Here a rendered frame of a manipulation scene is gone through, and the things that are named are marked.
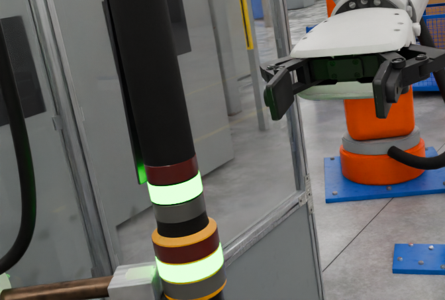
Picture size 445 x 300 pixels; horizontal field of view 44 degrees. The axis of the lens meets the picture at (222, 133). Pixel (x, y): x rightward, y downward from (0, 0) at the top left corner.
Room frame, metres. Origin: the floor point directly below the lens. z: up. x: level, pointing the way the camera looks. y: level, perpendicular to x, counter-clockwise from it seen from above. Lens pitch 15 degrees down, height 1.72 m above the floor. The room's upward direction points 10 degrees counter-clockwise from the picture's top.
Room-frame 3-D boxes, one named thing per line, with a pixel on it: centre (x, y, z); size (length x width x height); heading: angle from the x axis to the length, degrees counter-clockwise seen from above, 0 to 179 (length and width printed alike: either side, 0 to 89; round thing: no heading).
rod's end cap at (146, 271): (0.34, 0.07, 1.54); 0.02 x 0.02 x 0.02; 85
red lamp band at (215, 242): (0.34, 0.04, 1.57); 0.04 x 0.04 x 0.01
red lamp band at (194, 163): (0.34, 0.04, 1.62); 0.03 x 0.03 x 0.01
